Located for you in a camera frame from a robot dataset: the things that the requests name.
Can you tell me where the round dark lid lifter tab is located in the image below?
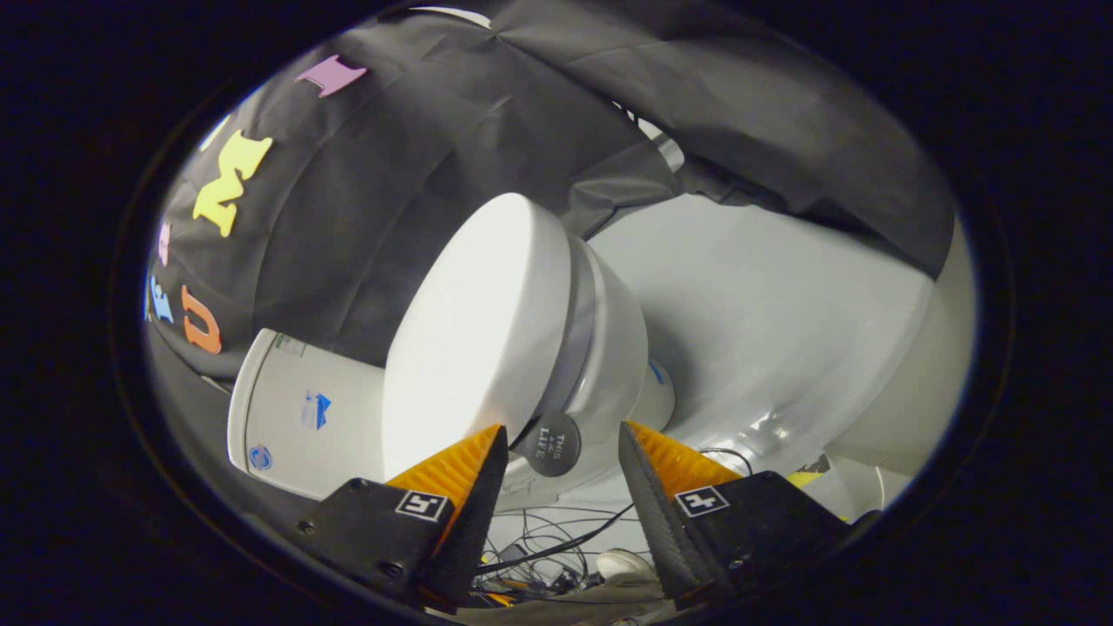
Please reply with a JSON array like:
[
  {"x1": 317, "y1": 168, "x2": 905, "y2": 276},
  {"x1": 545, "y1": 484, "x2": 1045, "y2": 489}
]
[{"x1": 513, "y1": 411, "x2": 582, "y2": 477}]

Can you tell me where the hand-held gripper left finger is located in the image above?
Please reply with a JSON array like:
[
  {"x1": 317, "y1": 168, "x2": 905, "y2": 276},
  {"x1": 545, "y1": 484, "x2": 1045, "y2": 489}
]
[{"x1": 291, "y1": 424, "x2": 510, "y2": 609}]

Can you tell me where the tangle of black cables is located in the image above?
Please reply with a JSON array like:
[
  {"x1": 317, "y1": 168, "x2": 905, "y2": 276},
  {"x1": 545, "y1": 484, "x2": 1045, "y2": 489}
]
[{"x1": 474, "y1": 447, "x2": 756, "y2": 608}]

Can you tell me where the black backdrop cloth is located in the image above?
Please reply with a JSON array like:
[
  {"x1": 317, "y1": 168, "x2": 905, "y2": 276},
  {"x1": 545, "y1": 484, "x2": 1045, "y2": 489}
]
[{"x1": 143, "y1": 0, "x2": 957, "y2": 410}]

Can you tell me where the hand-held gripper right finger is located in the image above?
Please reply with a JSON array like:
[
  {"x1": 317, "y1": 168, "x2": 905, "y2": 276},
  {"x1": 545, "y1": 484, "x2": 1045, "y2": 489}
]
[{"x1": 618, "y1": 421, "x2": 853, "y2": 609}]

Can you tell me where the white ceramic toilet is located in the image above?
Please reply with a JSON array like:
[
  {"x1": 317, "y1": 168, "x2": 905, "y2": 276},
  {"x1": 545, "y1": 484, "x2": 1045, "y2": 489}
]
[{"x1": 228, "y1": 236, "x2": 676, "y2": 514}]

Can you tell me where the white rounded object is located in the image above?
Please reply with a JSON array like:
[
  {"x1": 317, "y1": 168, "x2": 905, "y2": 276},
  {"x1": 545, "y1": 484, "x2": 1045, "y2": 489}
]
[{"x1": 596, "y1": 549, "x2": 658, "y2": 583}]

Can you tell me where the white toilet seat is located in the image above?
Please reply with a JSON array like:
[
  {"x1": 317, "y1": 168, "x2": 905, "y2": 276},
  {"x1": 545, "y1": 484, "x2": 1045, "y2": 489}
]
[{"x1": 532, "y1": 235, "x2": 603, "y2": 436}]

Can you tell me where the white toilet lid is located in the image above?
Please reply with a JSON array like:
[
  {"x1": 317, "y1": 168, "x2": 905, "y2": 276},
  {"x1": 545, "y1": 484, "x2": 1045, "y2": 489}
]
[{"x1": 383, "y1": 193, "x2": 575, "y2": 481}]

